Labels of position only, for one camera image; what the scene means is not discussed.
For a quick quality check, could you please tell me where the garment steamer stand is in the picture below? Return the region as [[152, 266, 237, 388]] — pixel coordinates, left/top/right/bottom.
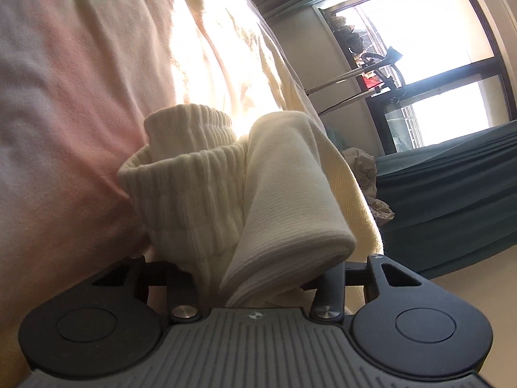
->
[[306, 46, 407, 116]]

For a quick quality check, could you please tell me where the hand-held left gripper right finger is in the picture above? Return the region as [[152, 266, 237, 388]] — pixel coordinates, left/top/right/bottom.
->
[[309, 253, 426, 321]]

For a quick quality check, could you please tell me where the hanging laundry outside window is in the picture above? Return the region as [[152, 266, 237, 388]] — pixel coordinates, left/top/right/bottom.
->
[[330, 13, 389, 90]]

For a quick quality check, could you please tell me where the teal cloth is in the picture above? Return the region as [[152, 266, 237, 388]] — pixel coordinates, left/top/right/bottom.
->
[[324, 126, 345, 151]]

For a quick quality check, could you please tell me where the dark framed window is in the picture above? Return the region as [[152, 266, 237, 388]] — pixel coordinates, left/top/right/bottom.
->
[[314, 0, 517, 156]]

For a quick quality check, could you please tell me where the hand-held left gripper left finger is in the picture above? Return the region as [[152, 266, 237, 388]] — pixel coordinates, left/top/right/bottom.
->
[[92, 254, 199, 325]]

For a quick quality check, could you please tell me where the cream garment with printed tape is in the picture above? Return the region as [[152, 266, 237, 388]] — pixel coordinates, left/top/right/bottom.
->
[[117, 0, 385, 317]]

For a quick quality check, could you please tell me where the grey quilted comforter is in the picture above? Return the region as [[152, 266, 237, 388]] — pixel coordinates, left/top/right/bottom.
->
[[343, 145, 395, 222]]

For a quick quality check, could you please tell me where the pink bed sheet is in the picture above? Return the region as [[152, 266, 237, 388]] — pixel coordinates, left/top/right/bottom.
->
[[0, 0, 191, 377]]

